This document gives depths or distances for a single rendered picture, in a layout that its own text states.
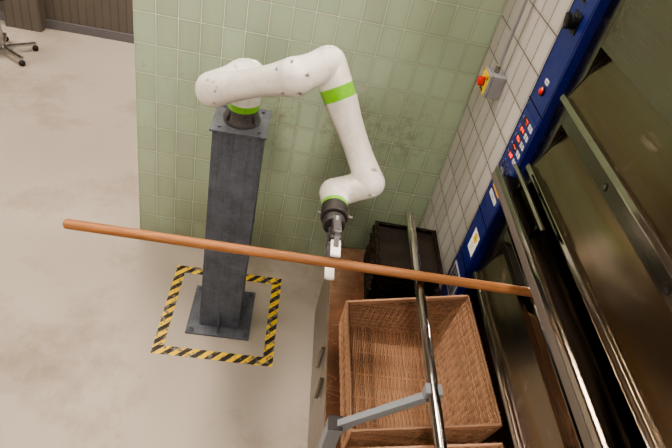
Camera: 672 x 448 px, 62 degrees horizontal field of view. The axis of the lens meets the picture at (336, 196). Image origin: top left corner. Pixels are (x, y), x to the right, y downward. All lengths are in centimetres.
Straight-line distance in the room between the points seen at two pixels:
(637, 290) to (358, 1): 167
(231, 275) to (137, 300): 63
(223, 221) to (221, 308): 58
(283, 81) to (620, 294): 108
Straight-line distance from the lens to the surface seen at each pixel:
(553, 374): 175
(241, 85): 189
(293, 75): 171
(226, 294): 281
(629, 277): 151
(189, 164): 309
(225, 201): 240
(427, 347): 162
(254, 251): 169
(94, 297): 317
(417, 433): 197
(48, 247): 346
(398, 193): 310
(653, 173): 147
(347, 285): 251
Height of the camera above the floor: 239
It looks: 38 degrees down
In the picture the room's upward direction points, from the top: 14 degrees clockwise
